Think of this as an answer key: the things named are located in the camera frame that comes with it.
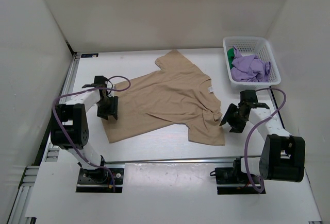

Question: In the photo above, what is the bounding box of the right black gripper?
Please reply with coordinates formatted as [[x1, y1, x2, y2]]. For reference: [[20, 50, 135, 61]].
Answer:
[[220, 103, 247, 133]]

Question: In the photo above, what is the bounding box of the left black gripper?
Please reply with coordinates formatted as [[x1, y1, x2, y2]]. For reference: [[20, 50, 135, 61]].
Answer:
[[96, 95, 119, 120]]

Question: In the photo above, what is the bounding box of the purple t shirt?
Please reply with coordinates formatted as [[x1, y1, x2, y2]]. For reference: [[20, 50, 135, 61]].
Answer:
[[230, 46, 272, 82]]

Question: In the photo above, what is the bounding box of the beige t shirt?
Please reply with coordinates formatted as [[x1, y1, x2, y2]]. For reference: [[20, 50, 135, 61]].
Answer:
[[102, 49, 225, 146]]

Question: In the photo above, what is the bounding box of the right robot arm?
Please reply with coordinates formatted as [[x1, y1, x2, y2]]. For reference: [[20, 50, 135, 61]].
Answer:
[[220, 101, 305, 183]]

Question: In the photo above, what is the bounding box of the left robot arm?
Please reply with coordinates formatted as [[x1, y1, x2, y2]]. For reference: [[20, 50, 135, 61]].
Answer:
[[51, 87, 118, 183]]

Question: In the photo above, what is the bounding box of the blue label sticker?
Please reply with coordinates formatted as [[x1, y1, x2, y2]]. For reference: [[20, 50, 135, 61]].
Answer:
[[80, 53, 98, 58]]

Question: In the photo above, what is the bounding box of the green t shirt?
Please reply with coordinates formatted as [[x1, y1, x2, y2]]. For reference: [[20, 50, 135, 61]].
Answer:
[[227, 47, 235, 69]]

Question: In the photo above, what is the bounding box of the white plastic basket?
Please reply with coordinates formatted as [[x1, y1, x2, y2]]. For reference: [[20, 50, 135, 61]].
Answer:
[[223, 36, 281, 90]]

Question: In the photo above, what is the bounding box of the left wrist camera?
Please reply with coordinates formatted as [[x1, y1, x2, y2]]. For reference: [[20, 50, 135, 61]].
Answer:
[[82, 76, 108, 89]]

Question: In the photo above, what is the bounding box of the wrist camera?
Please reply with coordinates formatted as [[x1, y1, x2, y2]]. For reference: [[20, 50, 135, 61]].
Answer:
[[238, 90, 270, 109], [82, 76, 108, 89]]

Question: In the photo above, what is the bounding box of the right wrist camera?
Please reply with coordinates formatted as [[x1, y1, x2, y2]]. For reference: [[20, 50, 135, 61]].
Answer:
[[238, 90, 270, 109]]

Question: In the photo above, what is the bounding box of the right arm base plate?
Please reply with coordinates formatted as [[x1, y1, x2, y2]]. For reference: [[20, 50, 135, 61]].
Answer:
[[209, 167, 259, 195]]

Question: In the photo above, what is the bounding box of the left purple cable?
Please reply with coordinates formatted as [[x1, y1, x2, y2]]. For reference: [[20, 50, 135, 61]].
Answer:
[[52, 75, 131, 193]]

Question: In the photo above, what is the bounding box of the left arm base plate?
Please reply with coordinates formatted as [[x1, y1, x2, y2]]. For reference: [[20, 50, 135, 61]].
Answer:
[[76, 168, 124, 193]]

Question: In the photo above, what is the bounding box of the aluminium frame rail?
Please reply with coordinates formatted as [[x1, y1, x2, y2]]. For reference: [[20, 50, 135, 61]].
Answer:
[[7, 51, 81, 224]]

